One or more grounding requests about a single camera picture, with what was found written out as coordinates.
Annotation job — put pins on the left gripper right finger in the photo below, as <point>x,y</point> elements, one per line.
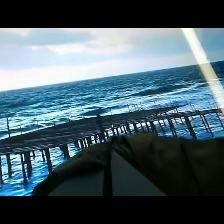
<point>131,178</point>

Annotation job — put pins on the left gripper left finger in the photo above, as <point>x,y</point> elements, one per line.
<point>81,183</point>

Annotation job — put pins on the dark green garment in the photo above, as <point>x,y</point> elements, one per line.
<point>173,163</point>

